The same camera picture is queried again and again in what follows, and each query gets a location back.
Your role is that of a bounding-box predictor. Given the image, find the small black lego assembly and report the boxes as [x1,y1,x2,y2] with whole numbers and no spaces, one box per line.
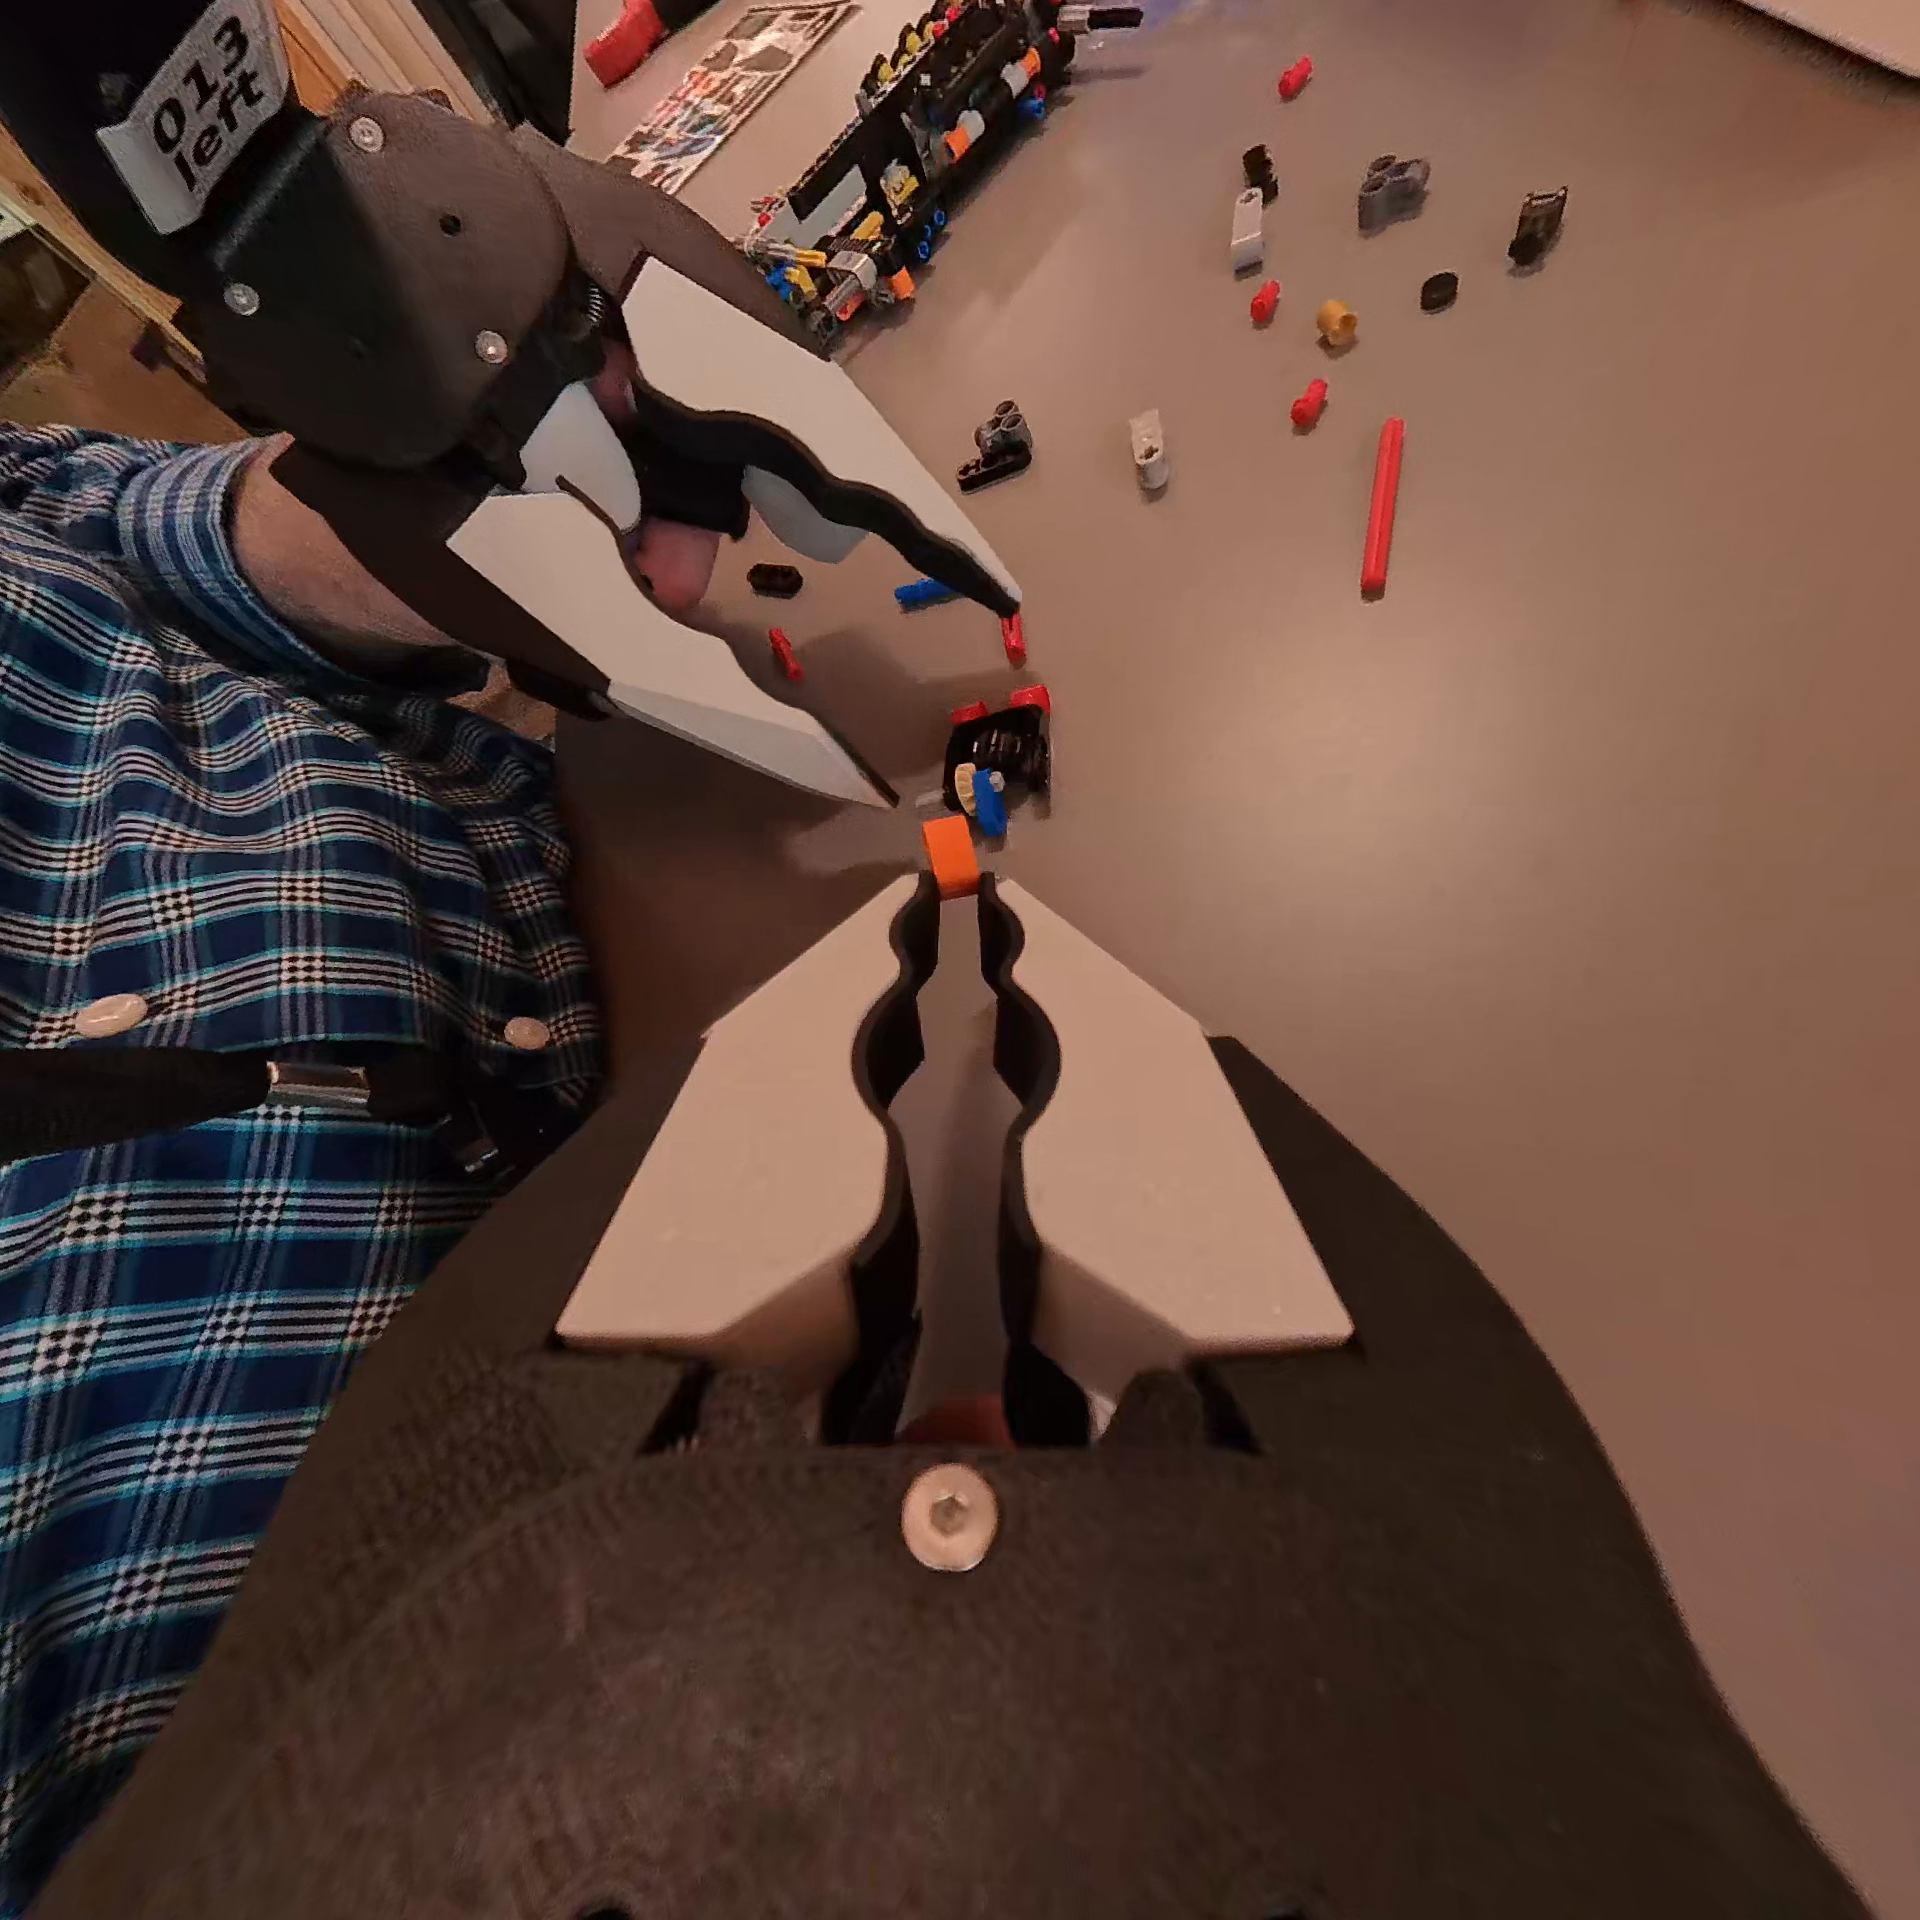
[942,682,1054,839]

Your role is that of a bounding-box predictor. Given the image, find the person in plaid shirt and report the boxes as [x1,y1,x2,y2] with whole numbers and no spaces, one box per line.
[0,424,608,1915]

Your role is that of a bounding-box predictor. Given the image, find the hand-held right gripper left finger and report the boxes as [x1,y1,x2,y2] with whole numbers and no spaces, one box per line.
[554,873,944,1406]

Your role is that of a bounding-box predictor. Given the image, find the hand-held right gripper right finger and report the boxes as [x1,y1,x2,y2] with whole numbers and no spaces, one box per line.
[977,873,1355,1406]

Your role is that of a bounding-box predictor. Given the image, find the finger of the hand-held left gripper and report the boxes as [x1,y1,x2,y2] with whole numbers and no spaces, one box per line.
[445,483,903,815]
[619,253,1028,620]

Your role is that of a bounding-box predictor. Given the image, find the red plastic tool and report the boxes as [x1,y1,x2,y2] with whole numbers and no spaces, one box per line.
[579,0,705,91]

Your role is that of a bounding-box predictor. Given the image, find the black shoulder strap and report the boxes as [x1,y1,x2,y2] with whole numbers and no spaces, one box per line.
[0,1038,589,1189]

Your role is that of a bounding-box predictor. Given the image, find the black grey lego connector block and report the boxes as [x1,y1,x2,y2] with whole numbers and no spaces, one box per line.
[953,399,1038,496]

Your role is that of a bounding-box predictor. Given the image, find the colourful printed leaflet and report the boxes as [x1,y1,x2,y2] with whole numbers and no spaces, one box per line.
[605,0,855,193]

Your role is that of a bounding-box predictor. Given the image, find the person's left hand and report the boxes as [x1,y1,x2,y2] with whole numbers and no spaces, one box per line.
[627,500,725,617]

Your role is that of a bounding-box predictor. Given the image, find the large black lego chassis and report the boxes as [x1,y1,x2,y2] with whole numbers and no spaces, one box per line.
[741,0,1145,342]

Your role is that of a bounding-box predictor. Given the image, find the long red lego axle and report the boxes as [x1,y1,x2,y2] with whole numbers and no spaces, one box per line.
[1362,413,1408,601]

